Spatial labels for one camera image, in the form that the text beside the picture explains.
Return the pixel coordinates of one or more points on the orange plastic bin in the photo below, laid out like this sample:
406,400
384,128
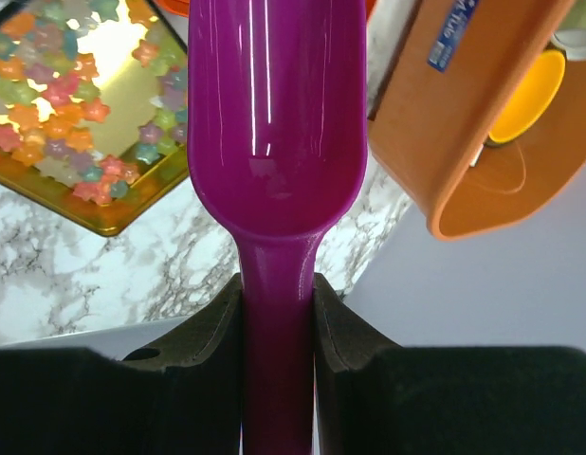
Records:
455,67

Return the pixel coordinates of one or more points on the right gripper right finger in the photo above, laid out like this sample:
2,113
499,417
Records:
377,397

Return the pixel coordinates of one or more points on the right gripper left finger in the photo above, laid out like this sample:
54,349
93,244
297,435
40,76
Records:
179,394

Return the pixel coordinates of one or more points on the purple plastic scoop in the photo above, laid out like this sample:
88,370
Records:
277,152

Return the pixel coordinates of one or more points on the gold tin candy tray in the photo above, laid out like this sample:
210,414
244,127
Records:
93,108

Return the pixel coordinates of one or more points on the orange black bowl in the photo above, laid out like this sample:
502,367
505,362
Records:
531,98

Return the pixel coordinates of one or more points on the orange candy tray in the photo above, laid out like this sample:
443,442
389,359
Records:
178,7

